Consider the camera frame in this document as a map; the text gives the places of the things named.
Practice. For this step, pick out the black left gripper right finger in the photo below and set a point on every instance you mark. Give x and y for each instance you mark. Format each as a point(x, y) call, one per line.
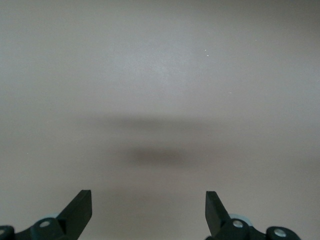
point(220, 222)

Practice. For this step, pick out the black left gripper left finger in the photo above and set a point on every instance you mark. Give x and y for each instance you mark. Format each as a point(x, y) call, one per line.
point(75, 220)

